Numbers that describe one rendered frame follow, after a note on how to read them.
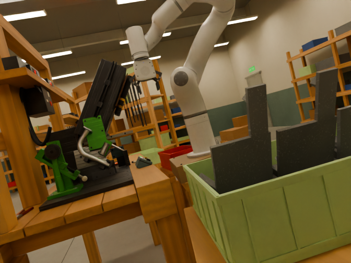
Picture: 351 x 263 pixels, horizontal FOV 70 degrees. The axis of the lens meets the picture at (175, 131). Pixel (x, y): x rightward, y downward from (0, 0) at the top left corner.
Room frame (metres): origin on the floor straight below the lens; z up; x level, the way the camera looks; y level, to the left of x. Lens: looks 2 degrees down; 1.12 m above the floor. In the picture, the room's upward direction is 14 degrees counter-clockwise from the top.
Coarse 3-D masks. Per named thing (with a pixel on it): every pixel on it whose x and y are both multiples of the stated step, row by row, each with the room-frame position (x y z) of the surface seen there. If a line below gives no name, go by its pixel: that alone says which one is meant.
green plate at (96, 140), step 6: (84, 120) 1.58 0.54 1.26; (90, 120) 1.59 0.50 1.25; (96, 120) 1.59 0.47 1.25; (90, 126) 1.57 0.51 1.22; (96, 126) 1.58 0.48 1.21; (102, 126) 1.58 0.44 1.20; (90, 132) 1.56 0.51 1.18; (96, 132) 1.57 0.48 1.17; (102, 132) 1.57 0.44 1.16; (90, 138) 1.55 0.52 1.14; (96, 138) 1.55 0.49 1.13; (102, 138) 1.56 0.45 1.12; (90, 144) 1.54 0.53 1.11; (96, 144) 1.54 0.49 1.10; (102, 144) 1.55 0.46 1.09; (90, 150) 1.53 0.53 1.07
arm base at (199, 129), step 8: (184, 120) 1.22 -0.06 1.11; (192, 120) 1.18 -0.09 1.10; (200, 120) 1.17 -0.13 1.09; (208, 120) 1.20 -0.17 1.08; (192, 128) 1.18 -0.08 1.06; (200, 128) 1.17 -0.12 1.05; (208, 128) 1.19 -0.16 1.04; (192, 136) 1.19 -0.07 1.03; (200, 136) 1.17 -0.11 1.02; (208, 136) 1.18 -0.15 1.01; (192, 144) 1.21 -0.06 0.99; (200, 144) 1.18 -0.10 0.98; (208, 144) 1.18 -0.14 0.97; (216, 144) 1.23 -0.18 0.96; (192, 152) 1.27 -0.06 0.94; (200, 152) 1.18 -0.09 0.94; (208, 152) 1.14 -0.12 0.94
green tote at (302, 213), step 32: (192, 192) 0.81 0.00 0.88; (256, 192) 0.47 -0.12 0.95; (288, 192) 0.48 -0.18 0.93; (320, 192) 0.49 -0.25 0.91; (224, 224) 0.47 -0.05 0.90; (256, 224) 0.47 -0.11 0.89; (288, 224) 0.48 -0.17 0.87; (320, 224) 0.49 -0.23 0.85; (224, 256) 0.52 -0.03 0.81; (256, 256) 0.46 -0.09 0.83; (288, 256) 0.47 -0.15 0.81
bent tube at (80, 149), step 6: (84, 126) 1.53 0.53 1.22; (84, 132) 1.52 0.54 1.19; (84, 138) 1.52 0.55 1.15; (78, 144) 1.50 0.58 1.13; (78, 150) 1.49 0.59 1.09; (84, 156) 1.48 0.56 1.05; (90, 156) 1.48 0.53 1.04; (96, 162) 1.49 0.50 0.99; (102, 162) 1.48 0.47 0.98; (108, 162) 1.49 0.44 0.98
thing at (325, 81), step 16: (320, 80) 0.55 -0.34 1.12; (336, 80) 0.56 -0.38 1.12; (320, 96) 0.57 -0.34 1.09; (320, 112) 0.58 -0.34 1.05; (288, 128) 0.59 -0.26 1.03; (304, 128) 0.59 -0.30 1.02; (320, 128) 0.60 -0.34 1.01; (288, 144) 0.60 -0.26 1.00; (304, 144) 0.61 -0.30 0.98; (320, 144) 0.61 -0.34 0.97; (288, 160) 0.62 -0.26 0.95; (304, 160) 0.62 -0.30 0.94; (320, 160) 0.63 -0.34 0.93
